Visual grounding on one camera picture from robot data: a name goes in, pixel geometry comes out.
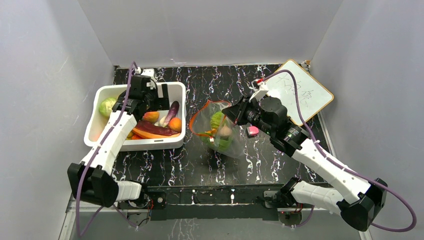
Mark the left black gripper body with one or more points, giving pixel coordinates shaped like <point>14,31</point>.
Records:
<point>151,99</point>

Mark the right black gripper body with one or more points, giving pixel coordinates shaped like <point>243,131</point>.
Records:
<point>238,112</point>

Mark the peach fruit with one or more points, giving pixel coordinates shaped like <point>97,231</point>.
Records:
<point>151,116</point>

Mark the garlic bulb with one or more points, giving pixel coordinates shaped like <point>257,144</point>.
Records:
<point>225,131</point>

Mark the green cabbage head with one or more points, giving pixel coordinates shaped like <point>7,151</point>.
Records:
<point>218,120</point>

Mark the clear zip top bag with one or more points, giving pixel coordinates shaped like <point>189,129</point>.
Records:
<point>200,123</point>

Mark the green leafy vegetable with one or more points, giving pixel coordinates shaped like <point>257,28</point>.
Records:
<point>216,142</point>

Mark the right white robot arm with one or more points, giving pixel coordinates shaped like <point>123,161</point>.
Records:
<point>356,200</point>

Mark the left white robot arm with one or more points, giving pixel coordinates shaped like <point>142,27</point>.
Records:
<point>91,180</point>

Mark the purple eggplant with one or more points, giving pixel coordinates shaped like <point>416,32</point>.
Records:
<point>173,110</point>

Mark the white plastic bin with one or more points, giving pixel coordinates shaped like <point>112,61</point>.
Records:
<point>97,122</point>

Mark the small pink eraser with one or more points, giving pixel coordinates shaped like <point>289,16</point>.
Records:
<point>252,131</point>

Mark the pale green cabbage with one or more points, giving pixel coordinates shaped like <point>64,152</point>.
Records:
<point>106,106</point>

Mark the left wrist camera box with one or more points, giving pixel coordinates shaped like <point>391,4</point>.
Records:
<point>148,72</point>

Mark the small whiteboard yellow frame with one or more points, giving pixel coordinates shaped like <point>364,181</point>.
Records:
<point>311,95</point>

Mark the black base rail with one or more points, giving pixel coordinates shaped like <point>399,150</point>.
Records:
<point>247,201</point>

